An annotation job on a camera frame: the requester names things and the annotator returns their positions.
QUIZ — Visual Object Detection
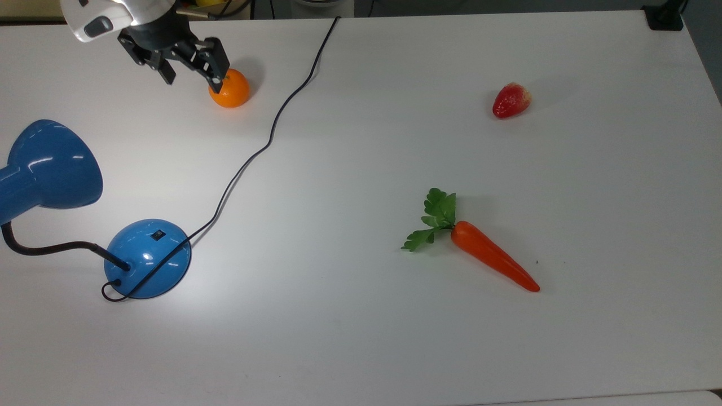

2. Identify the black corner table clamp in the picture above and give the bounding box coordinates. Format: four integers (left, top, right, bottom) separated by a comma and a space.
642, 0, 688, 32

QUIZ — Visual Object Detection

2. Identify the black lamp power cable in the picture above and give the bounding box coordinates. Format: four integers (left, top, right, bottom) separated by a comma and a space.
102, 16, 341, 303

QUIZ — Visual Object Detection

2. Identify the orange mandarin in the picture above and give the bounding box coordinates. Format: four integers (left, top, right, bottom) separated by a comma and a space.
208, 68, 250, 109

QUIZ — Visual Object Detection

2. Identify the blue desk lamp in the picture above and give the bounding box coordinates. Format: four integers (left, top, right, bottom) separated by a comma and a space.
0, 120, 192, 301

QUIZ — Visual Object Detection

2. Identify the orange toy carrot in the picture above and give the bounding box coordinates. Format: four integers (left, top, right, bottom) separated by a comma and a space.
401, 188, 541, 293

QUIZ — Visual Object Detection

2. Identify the bitten red apple piece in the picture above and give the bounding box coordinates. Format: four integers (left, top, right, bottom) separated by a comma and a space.
492, 82, 532, 119

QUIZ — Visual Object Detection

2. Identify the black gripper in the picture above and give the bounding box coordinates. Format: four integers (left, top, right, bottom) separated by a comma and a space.
117, 8, 230, 94

